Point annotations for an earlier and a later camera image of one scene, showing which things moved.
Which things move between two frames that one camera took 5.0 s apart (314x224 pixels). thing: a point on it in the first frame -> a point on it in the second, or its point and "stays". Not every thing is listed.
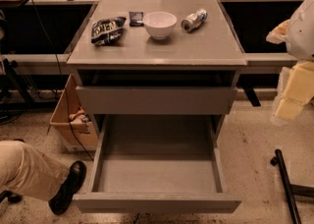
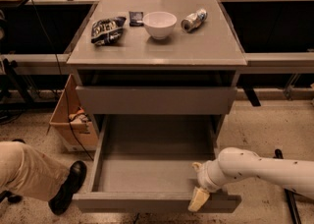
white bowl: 160,25 stays
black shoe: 74,180 stays
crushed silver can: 193,21 stays
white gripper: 301,36 -> 203,175
